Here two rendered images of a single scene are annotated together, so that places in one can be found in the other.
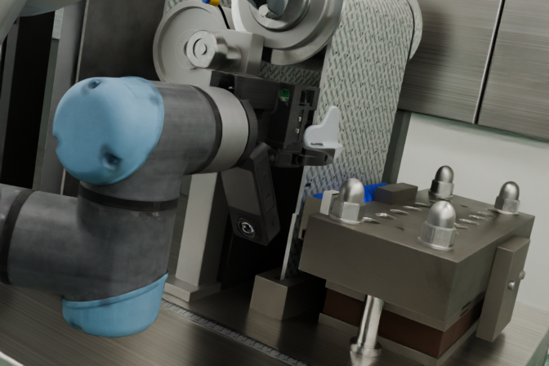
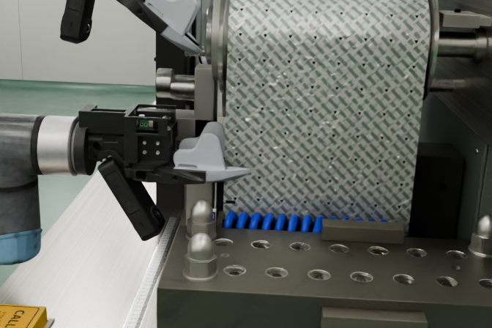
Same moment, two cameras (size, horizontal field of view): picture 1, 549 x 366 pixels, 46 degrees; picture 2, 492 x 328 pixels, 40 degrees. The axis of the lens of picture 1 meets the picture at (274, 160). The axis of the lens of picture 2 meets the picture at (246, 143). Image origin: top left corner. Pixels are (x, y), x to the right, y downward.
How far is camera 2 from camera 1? 86 cm
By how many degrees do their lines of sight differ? 61
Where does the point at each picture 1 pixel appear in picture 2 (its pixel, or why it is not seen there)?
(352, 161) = (319, 188)
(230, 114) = (49, 138)
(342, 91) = (266, 118)
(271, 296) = not seen: hidden behind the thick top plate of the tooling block
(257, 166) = (106, 176)
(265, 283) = not seen: hidden behind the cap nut
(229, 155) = (53, 165)
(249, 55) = (195, 86)
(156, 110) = not seen: outside the picture
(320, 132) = (192, 156)
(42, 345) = (41, 267)
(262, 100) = (107, 127)
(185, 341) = (105, 294)
